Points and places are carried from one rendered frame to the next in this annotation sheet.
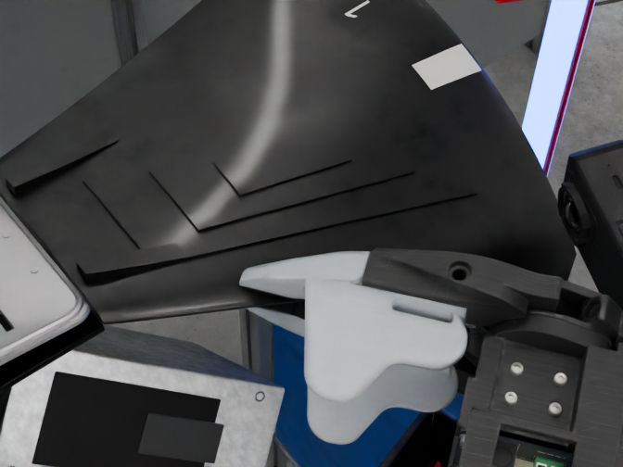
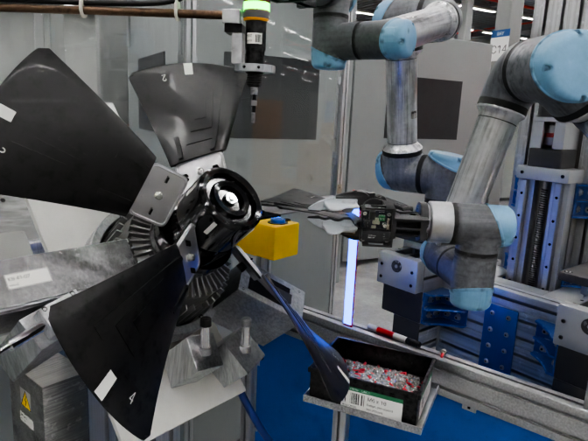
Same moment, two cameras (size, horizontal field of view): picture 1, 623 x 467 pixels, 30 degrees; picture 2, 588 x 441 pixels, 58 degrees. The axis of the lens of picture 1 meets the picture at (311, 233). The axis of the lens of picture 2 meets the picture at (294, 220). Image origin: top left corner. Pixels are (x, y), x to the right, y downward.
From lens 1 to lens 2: 0.74 m
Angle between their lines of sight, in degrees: 43
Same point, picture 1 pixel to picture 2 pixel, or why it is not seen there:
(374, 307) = (339, 203)
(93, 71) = not seen: hidden behind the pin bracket
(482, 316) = (360, 200)
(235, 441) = (295, 300)
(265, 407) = (301, 295)
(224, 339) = not seen: outside the picture
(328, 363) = (332, 206)
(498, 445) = (371, 210)
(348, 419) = (336, 231)
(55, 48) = not seen: hidden behind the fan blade
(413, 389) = (348, 228)
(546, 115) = (353, 245)
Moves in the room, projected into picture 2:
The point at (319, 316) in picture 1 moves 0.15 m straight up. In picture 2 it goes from (328, 204) to (333, 119)
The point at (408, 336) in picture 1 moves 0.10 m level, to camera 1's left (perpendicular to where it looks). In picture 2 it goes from (347, 205) to (293, 204)
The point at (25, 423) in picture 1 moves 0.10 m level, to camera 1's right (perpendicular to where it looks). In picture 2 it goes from (246, 277) to (298, 276)
